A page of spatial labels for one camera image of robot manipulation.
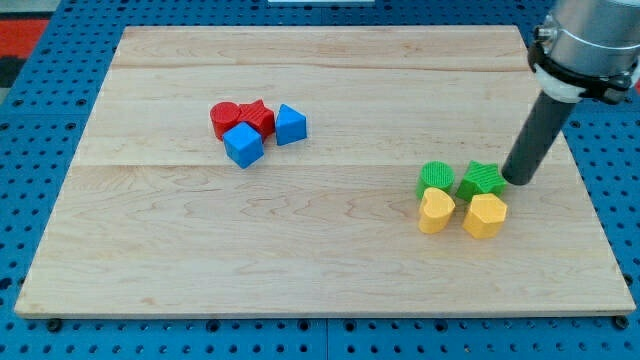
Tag yellow hexagon block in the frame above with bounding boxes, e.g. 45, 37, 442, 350
462, 193, 508, 239

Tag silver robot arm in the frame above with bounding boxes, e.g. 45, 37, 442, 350
528, 0, 639, 104

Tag yellow heart block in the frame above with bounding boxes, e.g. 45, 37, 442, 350
418, 187, 456, 234

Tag wooden board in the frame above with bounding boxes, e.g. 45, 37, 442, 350
15, 26, 636, 319

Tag red star block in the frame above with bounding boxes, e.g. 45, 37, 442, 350
239, 99, 275, 142

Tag green cylinder block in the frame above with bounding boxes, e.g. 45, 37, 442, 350
415, 161, 455, 199

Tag green star block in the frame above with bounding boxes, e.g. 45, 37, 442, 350
455, 160, 507, 202

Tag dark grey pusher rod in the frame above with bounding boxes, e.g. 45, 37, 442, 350
501, 92, 576, 186

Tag blue cube block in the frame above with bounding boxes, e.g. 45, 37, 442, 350
223, 122, 264, 169

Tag blue triangle block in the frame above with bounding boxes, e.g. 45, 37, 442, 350
275, 104, 307, 146

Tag red cylinder block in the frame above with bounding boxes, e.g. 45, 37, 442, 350
209, 101, 241, 141

